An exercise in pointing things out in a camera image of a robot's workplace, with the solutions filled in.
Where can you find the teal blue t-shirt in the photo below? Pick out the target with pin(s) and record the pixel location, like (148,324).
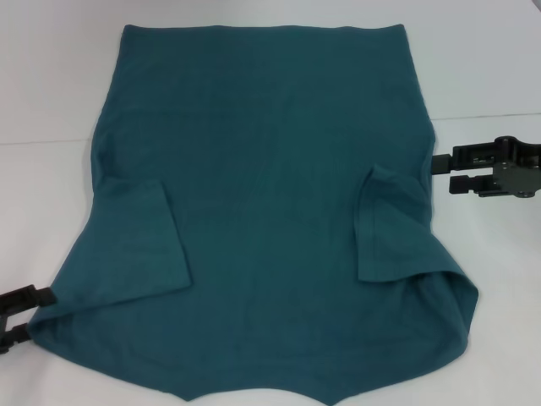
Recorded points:
(262,190)

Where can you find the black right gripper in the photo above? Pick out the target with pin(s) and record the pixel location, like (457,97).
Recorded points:
(520,169)

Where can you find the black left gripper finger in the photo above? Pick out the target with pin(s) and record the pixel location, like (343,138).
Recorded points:
(19,333)
(29,298)

